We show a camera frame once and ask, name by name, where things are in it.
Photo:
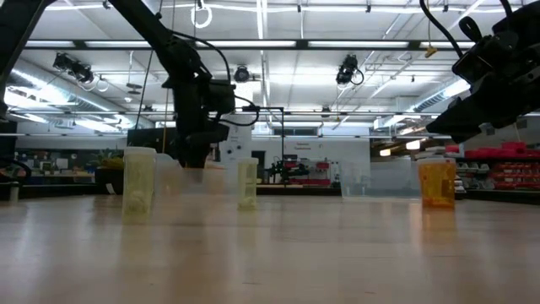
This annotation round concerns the green potted plant black pot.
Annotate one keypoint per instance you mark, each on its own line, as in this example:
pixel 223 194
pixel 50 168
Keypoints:
pixel 109 179

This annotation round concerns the black overhead crossbar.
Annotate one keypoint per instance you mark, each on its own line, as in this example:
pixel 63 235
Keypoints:
pixel 301 43

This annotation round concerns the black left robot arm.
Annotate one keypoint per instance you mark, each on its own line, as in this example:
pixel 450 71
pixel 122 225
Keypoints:
pixel 169 46

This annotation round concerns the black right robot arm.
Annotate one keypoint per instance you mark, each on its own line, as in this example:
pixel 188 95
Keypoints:
pixel 532 3

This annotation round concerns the black metal camera stand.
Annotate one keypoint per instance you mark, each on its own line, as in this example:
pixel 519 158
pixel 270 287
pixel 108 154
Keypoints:
pixel 251 108

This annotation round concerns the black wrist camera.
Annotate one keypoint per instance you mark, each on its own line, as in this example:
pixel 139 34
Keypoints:
pixel 220 98
pixel 474 63

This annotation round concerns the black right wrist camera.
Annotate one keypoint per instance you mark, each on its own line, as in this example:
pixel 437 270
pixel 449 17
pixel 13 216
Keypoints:
pixel 474 63

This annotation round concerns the black ceiling-mounted camera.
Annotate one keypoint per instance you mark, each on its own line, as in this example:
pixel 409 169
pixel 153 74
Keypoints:
pixel 73 67
pixel 348 69
pixel 241 74

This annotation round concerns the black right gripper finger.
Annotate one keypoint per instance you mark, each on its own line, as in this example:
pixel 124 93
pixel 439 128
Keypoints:
pixel 468 115
pixel 474 131

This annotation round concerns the red storage bins shelf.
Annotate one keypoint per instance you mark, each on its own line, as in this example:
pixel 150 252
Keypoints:
pixel 512 150

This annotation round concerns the background black robot arm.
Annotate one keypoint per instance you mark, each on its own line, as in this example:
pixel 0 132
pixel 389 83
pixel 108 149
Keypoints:
pixel 291 169

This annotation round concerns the clear plastic bin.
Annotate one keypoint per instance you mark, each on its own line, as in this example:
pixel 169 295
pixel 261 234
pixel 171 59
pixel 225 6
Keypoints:
pixel 168 177
pixel 379 179

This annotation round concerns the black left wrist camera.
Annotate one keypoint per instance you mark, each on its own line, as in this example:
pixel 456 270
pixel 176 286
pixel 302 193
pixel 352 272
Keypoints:
pixel 220 98

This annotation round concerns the black monitor screen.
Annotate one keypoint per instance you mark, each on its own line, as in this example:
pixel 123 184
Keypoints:
pixel 147 137

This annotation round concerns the background workbench shelf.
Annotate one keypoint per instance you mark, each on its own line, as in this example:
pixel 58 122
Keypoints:
pixel 55 166

